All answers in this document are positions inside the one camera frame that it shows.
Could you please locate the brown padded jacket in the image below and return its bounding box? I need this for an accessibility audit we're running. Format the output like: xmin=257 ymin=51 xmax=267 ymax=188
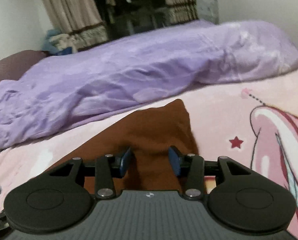
xmin=52 ymin=99 xmax=198 ymax=192

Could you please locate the pink printed bed blanket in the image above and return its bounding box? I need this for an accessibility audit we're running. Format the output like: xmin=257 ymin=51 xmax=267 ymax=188
xmin=0 ymin=70 xmax=298 ymax=239

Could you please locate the purple duvet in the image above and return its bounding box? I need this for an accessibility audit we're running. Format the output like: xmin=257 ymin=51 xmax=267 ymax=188
xmin=0 ymin=21 xmax=298 ymax=150

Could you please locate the mauve quilted headboard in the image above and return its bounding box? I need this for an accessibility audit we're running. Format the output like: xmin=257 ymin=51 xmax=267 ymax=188
xmin=0 ymin=50 xmax=50 ymax=82

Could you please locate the left beige curtain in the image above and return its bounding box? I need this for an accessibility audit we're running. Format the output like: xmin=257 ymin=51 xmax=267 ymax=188
xmin=42 ymin=0 xmax=109 ymax=50

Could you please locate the beige curtain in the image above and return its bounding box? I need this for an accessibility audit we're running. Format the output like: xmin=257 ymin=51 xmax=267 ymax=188
xmin=160 ymin=0 xmax=199 ymax=25
xmin=42 ymin=0 xmax=109 ymax=50

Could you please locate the right beige curtain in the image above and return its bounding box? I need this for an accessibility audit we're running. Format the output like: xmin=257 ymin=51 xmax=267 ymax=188
xmin=160 ymin=0 xmax=199 ymax=25

